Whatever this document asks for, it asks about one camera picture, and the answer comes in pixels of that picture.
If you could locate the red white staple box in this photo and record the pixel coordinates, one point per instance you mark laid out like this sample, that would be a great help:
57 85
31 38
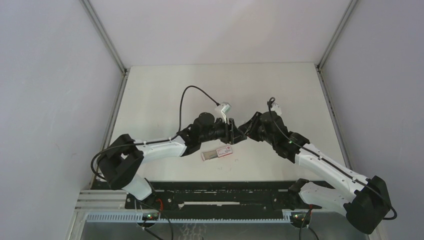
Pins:
217 153

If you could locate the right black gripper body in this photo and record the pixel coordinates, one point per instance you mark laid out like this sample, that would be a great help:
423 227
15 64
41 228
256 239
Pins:
264 137

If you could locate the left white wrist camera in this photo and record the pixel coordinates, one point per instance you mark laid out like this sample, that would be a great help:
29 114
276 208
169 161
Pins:
222 109

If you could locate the right green circuit board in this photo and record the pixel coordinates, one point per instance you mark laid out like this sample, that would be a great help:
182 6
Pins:
300 217

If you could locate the green circuit board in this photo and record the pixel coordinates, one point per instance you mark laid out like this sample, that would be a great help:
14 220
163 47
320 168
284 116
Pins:
300 217
150 217

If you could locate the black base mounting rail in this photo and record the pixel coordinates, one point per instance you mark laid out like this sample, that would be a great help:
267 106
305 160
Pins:
220 199

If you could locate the white slotted cable duct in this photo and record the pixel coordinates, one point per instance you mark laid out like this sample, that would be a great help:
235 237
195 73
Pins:
132 217

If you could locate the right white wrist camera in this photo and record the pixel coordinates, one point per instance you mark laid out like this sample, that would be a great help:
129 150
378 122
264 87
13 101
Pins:
274 107

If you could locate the left green circuit board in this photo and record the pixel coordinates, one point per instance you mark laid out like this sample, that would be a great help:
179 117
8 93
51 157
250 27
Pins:
150 217

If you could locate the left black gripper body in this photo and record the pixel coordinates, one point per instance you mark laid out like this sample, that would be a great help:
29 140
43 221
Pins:
218 131

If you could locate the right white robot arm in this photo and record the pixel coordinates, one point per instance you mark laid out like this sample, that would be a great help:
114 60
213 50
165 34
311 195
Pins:
364 201

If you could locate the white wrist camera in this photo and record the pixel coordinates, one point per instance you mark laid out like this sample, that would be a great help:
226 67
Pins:
274 107
222 109

